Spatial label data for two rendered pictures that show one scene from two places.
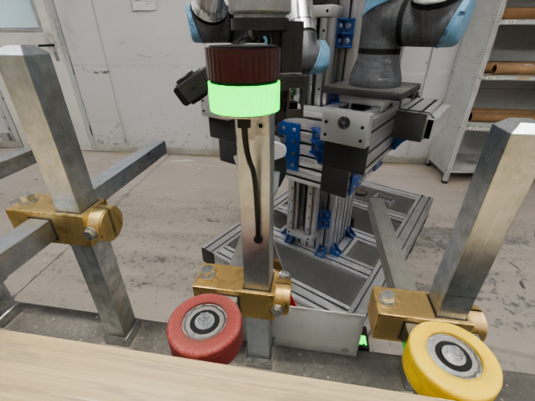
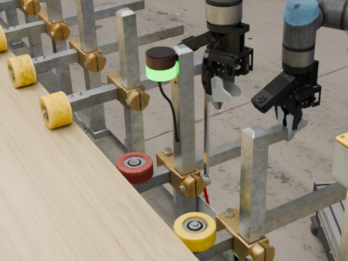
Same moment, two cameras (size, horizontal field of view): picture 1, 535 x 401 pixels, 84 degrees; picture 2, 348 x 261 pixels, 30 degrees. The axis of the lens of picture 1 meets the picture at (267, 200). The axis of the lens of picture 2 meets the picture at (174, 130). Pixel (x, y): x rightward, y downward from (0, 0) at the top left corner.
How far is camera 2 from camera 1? 1.13 m
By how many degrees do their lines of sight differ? 45
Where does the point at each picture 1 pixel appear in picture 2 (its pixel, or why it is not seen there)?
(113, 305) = (132, 149)
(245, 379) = (125, 184)
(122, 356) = (101, 156)
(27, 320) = (105, 142)
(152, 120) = not seen: outside the picture
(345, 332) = not seen: hidden behind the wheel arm
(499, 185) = (243, 156)
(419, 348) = (187, 215)
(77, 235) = (124, 101)
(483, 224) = (243, 177)
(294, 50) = (234, 43)
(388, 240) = (298, 202)
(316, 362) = not seen: hidden behind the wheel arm
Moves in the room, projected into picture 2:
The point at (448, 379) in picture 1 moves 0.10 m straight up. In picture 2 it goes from (178, 225) to (177, 182)
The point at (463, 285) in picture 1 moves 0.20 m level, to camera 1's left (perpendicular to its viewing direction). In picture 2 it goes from (244, 215) to (176, 169)
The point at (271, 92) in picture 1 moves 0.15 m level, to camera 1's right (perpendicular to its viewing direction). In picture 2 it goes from (160, 73) to (212, 101)
